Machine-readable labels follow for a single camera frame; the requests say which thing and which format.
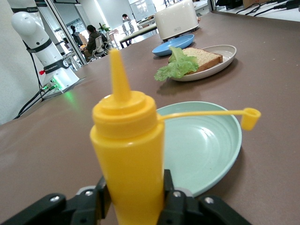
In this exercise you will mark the blue plate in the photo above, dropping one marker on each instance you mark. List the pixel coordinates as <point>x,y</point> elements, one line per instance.
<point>168,45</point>

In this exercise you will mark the yellow squeeze bottle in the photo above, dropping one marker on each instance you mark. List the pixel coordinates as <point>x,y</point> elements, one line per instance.
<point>129,152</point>

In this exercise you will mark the grey office chair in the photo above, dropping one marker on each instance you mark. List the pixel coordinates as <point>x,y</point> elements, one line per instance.
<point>99,48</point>

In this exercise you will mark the beige plate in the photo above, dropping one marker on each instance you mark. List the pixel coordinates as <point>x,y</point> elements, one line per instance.
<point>218,68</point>

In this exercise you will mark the seated person dark jacket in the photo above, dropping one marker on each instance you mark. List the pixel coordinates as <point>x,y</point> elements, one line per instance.
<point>92,39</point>

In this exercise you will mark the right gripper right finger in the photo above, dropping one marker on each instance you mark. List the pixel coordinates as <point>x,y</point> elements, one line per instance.
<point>178,206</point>

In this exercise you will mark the mint green plate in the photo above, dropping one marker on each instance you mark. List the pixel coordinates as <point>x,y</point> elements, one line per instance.
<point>204,145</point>

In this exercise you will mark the white board screen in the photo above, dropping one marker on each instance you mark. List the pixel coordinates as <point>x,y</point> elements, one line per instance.
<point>143,9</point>

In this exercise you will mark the brown table cover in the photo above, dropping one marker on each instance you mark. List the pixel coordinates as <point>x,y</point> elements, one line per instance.
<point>257,70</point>

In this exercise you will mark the standing person plaid shirt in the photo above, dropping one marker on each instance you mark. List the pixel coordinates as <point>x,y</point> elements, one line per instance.
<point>127,25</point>

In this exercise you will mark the red connector plug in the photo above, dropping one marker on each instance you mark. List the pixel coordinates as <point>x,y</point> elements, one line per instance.
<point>41,72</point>

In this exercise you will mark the brown bread slice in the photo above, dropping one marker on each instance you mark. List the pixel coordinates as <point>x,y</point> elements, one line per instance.
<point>204,58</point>

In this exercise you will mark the long office desk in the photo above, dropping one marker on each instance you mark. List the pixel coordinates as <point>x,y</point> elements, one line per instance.
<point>138,32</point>

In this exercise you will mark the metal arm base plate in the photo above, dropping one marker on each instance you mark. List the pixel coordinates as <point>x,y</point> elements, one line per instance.
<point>70,86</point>

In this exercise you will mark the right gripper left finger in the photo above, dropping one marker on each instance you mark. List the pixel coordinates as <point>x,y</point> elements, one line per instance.
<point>89,204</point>

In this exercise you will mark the white toaster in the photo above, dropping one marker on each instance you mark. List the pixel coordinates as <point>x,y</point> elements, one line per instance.
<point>175,18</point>

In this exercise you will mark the green lettuce leaf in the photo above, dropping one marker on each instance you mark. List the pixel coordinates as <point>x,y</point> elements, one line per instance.
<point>180,65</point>

